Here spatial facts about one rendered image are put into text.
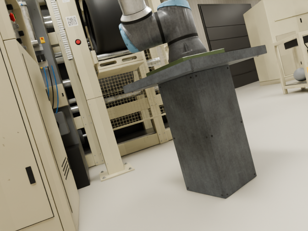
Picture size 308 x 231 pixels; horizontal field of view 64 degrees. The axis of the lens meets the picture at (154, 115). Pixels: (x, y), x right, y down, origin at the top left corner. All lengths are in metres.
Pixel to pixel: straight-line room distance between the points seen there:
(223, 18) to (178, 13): 8.64
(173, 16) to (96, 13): 0.83
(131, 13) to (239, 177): 0.88
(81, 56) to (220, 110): 1.23
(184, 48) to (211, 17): 8.18
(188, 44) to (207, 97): 0.26
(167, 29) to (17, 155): 0.85
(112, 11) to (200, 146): 1.18
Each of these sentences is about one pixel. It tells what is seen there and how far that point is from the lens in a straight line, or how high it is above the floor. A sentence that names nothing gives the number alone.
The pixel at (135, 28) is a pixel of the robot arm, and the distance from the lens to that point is 1.17.
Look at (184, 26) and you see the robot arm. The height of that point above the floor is 0.77.
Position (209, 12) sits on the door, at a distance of 9.33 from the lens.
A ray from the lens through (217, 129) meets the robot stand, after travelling 1.12.
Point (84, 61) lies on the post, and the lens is 2.00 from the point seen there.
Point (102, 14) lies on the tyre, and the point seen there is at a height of 1.15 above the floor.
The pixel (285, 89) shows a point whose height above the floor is 0.08.
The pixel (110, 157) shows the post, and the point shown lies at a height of 0.14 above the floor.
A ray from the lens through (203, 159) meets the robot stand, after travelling 1.15.
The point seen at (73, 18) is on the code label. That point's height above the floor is 1.24.
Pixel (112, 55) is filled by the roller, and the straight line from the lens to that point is 1.95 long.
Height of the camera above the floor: 0.51
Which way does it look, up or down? 4 degrees down
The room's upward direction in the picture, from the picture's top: 16 degrees counter-clockwise
